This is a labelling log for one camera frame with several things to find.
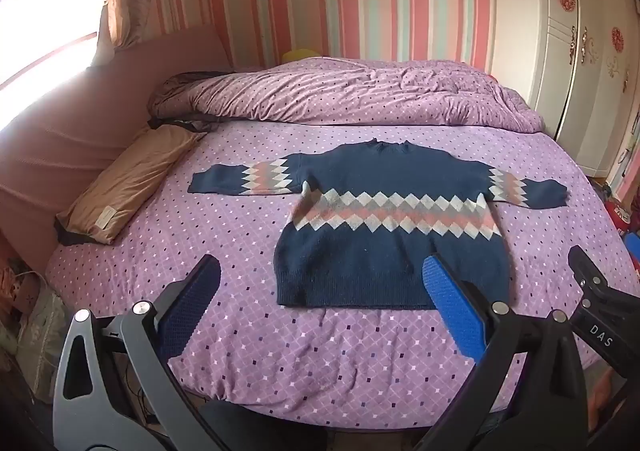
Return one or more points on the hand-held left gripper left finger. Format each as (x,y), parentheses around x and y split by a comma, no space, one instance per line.
(192,298)

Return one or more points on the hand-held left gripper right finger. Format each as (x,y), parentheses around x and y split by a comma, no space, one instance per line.
(452,301)

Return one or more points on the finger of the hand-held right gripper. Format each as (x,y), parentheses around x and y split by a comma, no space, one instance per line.
(595,311)

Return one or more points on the navy diamond-pattern knit sweater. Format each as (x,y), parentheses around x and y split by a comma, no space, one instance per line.
(390,241)

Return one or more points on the purple dotted bedsheet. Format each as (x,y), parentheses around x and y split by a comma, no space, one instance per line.
(250,241)

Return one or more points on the tan pillow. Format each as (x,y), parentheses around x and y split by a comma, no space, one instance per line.
(125,186)

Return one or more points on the white bag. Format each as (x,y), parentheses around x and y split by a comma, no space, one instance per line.
(42,326)

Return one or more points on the dark cloth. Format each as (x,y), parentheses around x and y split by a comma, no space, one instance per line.
(172,123)

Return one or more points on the pink padded headboard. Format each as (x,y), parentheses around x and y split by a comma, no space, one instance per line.
(60,131)

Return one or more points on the purple dotted quilt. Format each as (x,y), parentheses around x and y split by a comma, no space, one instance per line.
(350,91)

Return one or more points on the yellow object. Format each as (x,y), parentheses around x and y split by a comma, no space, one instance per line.
(300,55)

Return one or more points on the white wardrobe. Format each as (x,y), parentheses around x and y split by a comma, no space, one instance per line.
(575,41)

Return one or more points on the window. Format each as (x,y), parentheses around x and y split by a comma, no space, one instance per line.
(45,16)

